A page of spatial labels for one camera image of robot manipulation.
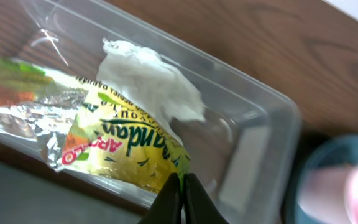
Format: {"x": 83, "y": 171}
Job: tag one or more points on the clear plastic waste bin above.
{"x": 241, "y": 153}

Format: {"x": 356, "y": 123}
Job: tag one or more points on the crumpled white tissue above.
{"x": 140, "y": 75}

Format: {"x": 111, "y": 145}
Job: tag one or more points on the pink plastic cup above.
{"x": 330, "y": 195}

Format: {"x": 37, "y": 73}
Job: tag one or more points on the black waste tray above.
{"x": 25, "y": 198}

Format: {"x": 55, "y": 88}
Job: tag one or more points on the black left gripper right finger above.
{"x": 199, "y": 208}

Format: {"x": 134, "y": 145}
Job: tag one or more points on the dark blue plate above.
{"x": 333, "y": 152}

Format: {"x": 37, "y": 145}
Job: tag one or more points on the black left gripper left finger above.
{"x": 167, "y": 206}

